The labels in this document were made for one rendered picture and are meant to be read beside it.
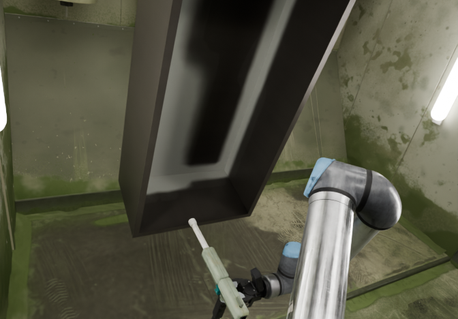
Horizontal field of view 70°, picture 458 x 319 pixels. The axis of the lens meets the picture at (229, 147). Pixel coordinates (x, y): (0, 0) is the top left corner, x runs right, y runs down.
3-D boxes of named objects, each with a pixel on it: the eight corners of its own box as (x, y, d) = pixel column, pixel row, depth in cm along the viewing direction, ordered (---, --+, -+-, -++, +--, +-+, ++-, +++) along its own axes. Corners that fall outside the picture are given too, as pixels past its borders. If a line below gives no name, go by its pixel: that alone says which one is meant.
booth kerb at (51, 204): (17, 219, 194) (14, 201, 188) (17, 217, 195) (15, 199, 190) (343, 175, 320) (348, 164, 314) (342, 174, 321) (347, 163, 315)
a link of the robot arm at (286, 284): (291, 262, 142) (284, 281, 145) (268, 266, 135) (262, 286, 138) (305, 276, 134) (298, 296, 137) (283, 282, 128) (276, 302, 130)
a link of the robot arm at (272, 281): (283, 287, 128) (269, 267, 135) (273, 289, 125) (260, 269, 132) (274, 302, 131) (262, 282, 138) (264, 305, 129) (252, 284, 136)
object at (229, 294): (233, 351, 118) (252, 309, 108) (221, 355, 115) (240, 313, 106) (187, 251, 154) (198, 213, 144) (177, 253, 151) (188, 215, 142)
